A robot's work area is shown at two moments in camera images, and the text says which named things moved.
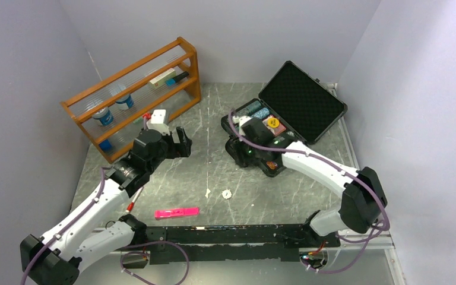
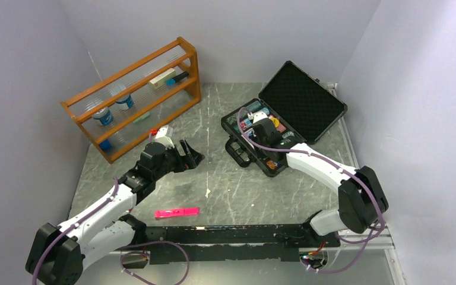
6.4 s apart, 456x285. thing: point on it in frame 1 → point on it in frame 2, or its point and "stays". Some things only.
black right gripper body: (246, 153) → (259, 143)
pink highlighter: (160, 214) stays
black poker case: (298, 107) stays
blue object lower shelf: (106, 145) stays
